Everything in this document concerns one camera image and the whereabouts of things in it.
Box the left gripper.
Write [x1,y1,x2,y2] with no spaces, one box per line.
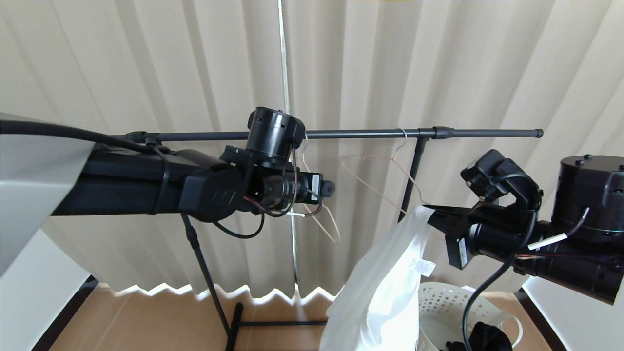
[261,170,324,208]

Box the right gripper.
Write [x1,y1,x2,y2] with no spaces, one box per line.
[446,221,554,271]

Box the pink clothes hanger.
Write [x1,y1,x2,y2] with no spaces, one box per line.
[342,128,430,216]
[292,134,342,244]

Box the white printed t-shirt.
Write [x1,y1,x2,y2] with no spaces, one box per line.
[319,205,437,351]

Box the black clothes rack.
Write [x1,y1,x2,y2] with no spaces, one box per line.
[110,128,544,351]

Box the white laundry basket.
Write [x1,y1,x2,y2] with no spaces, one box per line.
[417,282,523,351]

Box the black garment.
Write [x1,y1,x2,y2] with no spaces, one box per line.
[446,322,513,351]

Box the beige curtain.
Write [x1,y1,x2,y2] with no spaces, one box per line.
[0,0,624,298]

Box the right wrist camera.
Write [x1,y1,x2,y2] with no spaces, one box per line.
[461,149,543,210]

